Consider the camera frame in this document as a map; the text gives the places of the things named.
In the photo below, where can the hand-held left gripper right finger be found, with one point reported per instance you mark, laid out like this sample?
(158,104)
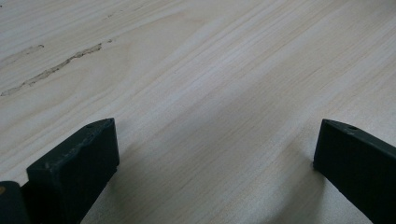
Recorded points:
(358,165)

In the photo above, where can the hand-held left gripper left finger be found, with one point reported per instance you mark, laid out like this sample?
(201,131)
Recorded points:
(74,168)

